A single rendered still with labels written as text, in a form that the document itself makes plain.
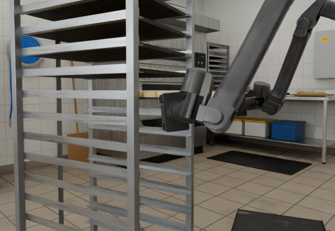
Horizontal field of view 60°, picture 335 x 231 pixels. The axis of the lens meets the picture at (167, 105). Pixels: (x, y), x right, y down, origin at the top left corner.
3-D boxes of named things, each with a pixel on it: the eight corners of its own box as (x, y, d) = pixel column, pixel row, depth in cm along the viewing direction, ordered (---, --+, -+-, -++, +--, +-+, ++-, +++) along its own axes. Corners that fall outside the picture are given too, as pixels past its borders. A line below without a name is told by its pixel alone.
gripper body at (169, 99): (164, 131, 77) (172, 133, 70) (160, 93, 77) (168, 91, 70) (187, 129, 78) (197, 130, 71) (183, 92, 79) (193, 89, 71)
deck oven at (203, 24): (141, 176, 330) (140, -5, 319) (85, 158, 413) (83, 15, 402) (219, 154, 441) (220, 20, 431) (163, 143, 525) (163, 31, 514)
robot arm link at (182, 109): (176, 119, 64) (199, 126, 65) (185, 90, 65) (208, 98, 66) (167, 118, 70) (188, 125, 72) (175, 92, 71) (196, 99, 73)
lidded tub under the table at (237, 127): (222, 132, 504) (222, 117, 503) (237, 130, 536) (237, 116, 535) (241, 135, 477) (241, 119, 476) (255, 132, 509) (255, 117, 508)
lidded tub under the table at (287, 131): (269, 138, 443) (270, 121, 442) (281, 135, 477) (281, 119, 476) (295, 141, 418) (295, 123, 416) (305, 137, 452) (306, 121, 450)
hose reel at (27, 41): (41, 123, 370) (39, 36, 364) (46, 124, 360) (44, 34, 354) (6, 126, 340) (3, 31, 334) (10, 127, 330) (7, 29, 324)
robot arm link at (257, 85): (272, 115, 127) (279, 109, 133) (276, 90, 123) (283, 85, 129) (247, 108, 134) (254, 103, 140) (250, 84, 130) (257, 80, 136)
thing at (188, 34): (192, 37, 131) (192, 30, 131) (189, 36, 129) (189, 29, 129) (87, 47, 162) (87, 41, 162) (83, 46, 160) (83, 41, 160)
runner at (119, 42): (143, 45, 97) (143, 36, 97) (138, 44, 95) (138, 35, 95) (23, 56, 129) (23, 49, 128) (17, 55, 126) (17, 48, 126)
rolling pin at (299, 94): (290, 97, 415) (290, 92, 415) (289, 96, 421) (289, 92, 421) (334, 97, 400) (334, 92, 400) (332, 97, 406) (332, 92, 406)
